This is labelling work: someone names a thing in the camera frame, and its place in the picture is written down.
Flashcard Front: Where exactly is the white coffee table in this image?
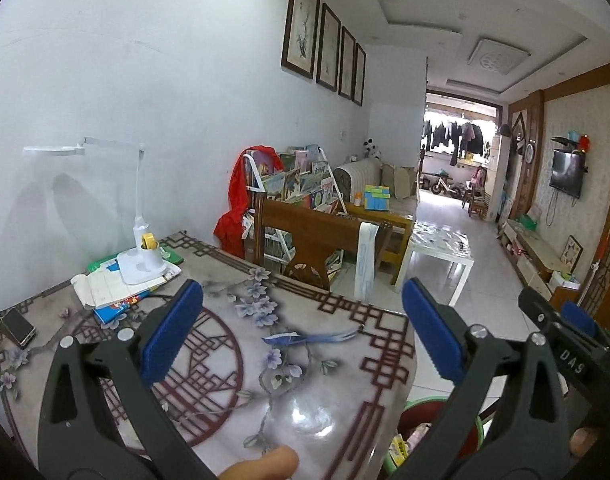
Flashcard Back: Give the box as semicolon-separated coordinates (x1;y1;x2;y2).
394;221;475;307

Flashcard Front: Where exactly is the low tv cabinet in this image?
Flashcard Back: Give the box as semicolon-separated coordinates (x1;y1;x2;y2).
498;220;580;310

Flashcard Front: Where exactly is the white desk lamp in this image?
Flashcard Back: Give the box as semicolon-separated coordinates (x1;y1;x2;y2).
22;135;169;286

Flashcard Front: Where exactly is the yellow wrapper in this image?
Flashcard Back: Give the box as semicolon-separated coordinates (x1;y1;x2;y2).
387;434;410;469

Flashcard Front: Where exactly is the green rimmed trash bin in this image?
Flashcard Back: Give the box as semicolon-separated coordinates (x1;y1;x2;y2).
384;396;486;480

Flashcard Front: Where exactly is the right hand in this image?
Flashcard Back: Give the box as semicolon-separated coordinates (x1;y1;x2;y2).
218;446;299;480

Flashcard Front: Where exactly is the white mop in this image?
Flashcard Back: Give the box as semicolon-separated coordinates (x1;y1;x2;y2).
578;240;608;313

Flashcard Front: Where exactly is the stack of books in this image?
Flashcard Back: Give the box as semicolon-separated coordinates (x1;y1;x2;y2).
71;258;181;325

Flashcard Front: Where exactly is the balance bike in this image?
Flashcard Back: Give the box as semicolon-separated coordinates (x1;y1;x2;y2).
430;174;463;200

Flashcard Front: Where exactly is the black phone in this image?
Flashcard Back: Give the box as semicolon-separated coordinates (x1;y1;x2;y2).
0;308;36;349

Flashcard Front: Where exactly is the white bookshelf with books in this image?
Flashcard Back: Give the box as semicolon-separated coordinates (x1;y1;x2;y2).
243;144;347;283

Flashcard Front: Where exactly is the brown wooden chair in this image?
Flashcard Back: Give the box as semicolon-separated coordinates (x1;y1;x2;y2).
253;192;361;290

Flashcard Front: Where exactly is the patterned tablecloth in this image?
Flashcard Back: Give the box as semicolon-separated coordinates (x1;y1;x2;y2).
0;233;416;479

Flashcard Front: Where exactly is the colourful box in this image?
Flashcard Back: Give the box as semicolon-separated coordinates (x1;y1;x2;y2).
363;185;391;211

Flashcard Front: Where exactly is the white towel on chair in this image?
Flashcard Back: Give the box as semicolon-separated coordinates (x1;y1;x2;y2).
354;222;379;302

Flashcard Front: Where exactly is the wooden bench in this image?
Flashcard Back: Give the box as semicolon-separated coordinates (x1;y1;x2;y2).
345;204;413;285

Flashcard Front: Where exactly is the wall television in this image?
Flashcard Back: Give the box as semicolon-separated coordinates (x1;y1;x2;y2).
549;150;586;198

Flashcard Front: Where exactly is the red cloth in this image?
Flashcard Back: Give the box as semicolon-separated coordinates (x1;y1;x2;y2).
213;145;287;260

